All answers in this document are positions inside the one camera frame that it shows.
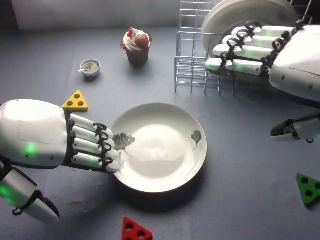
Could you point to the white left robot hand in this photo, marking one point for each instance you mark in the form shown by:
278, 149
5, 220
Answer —
32, 135

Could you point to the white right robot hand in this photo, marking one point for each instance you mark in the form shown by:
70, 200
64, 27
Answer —
295, 62

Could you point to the white plate central leaf print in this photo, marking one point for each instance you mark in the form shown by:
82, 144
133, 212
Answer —
250, 12

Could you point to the white plate two leaf prints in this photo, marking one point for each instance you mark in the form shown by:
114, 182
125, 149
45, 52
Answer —
162, 150

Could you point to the yellow triangle block three holes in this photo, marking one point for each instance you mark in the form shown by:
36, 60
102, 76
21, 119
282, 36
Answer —
75, 108

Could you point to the small white spoon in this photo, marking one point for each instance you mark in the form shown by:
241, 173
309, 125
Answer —
82, 70

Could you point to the small white cup green paste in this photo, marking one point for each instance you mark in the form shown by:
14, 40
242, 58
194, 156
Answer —
93, 72

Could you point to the green triangle block three holes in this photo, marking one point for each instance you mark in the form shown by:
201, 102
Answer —
303, 190

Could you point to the toy cupcake with red heart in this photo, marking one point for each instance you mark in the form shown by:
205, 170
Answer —
137, 50

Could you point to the red triangle block three holes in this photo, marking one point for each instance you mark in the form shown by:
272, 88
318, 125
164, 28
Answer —
133, 233

